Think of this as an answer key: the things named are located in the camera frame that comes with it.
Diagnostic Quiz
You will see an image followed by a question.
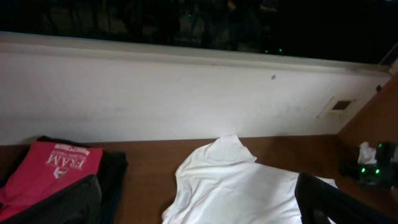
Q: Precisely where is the white t-shirt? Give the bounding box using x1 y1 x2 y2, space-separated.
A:
161 134 338 224

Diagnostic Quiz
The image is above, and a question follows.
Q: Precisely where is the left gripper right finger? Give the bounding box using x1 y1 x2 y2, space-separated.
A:
295 173 397 224

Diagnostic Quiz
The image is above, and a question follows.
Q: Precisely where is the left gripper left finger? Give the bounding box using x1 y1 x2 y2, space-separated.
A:
1 175 101 224

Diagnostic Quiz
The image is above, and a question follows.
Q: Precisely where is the wall socket plate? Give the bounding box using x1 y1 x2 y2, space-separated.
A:
318 96 357 118

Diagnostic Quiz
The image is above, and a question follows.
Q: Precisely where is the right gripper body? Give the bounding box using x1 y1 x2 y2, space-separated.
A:
339 142 397 189

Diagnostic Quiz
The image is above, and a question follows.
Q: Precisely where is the red folded FRAM t-shirt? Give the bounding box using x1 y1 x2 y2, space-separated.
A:
1 141 103 221

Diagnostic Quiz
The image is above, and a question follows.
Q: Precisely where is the dark folded clothes stack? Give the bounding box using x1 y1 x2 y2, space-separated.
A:
1 136 128 223

